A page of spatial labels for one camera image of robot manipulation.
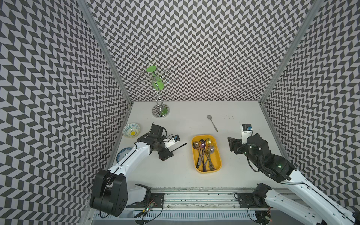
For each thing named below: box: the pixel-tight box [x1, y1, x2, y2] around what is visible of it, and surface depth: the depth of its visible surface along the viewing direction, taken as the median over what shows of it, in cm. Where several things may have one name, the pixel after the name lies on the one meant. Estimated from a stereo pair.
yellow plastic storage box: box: [191, 134, 222, 174], surface depth 90 cm
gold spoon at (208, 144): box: [205, 137, 217, 171], surface depth 92 cm
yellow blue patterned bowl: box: [122, 122, 141, 139], surface depth 101 cm
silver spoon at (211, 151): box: [203, 145, 215, 170], surface depth 91 cm
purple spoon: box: [198, 139, 206, 172], surface depth 93 cm
